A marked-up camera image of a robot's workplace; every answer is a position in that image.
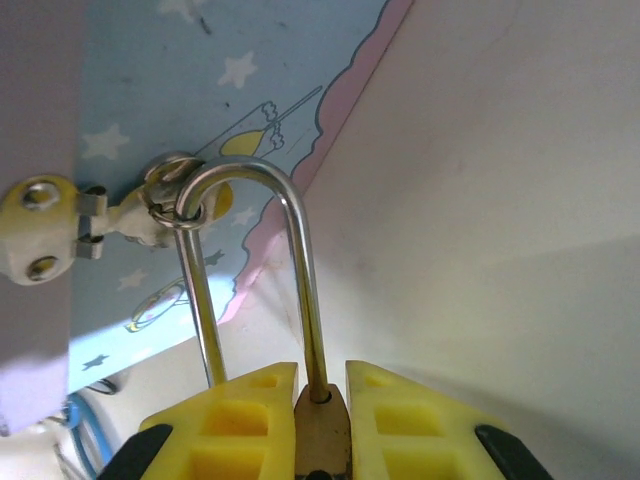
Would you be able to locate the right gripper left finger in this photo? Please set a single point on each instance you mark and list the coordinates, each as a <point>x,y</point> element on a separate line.
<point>240,430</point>

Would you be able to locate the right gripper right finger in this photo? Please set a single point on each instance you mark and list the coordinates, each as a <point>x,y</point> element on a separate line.
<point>410,435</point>

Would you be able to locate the brass padlock with steel shackle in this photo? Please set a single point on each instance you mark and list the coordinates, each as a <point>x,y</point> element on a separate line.
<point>322,430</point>

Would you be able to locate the metal box hasp latch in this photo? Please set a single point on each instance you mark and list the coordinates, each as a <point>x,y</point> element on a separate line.
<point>30,235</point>

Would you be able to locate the pastel cartoon storage box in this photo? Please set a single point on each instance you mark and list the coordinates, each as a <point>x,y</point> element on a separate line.
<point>150,75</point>

